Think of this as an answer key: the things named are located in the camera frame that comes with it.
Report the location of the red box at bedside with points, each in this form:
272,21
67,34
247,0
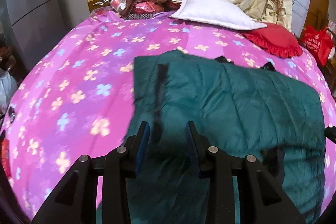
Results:
5,157

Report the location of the wooden shelf rack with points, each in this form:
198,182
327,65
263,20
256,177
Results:
329,69

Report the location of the red shopping bag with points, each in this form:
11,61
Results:
319,44

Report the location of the red ruffled cushion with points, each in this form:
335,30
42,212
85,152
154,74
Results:
275,40

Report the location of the white plastic bag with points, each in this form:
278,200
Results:
8,87

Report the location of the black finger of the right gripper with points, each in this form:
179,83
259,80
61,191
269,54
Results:
330,133

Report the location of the pink floral bed sheet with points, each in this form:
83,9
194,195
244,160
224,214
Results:
79,99

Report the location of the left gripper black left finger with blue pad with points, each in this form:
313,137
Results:
73,199

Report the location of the grey wardrobe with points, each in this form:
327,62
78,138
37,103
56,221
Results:
34,27

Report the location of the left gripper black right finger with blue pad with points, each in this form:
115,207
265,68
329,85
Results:
239,184

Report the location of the small black device on bed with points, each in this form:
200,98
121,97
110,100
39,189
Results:
12,114

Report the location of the white pillow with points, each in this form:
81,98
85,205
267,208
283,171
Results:
216,12

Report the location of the dark green puffer jacket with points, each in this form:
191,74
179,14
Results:
239,110

